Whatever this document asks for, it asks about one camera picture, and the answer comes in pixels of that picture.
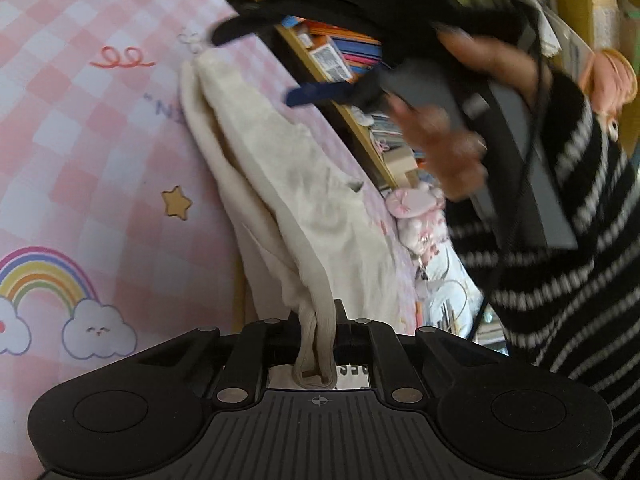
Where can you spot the pink round plush toy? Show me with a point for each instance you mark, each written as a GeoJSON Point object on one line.
{"type": "Point", "coordinates": [610, 80]}

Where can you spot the orange white box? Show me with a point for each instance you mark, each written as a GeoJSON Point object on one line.
{"type": "Point", "coordinates": [330, 60]}

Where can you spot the person's right hand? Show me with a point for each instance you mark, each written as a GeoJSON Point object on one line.
{"type": "Point", "coordinates": [450, 160]}

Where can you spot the person's right forearm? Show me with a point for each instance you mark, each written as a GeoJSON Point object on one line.
{"type": "Point", "coordinates": [575, 310]}

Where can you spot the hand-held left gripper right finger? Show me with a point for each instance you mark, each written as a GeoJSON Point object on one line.
{"type": "Point", "coordinates": [345, 335]}

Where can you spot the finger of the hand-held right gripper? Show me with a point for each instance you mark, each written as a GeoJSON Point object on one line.
{"type": "Point", "coordinates": [245, 27]}
{"type": "Point", "coordinates": [315, 94]}

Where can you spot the pink plush bunny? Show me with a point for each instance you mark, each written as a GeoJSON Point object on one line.
{"type": "Point", "coordinates": [415, 205]}

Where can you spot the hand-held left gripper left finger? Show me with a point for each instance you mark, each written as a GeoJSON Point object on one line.
{"type": "Point", "coordinates": [280, 342]}

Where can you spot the row of colourful books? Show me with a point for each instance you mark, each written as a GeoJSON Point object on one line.
{"type": "Point", "coordinates": [360, 42]}

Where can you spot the wooden shelf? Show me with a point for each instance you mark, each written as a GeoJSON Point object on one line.
{"type": "Point", "coordinates": [367, 152]}

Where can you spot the pink checked table mat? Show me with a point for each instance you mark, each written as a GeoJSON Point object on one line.
{"type": "Point", "coordinates": [100, 135]}

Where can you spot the cream t-shirt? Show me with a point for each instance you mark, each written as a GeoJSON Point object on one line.
{"type": "Point", "coordinates": [300, 185]}

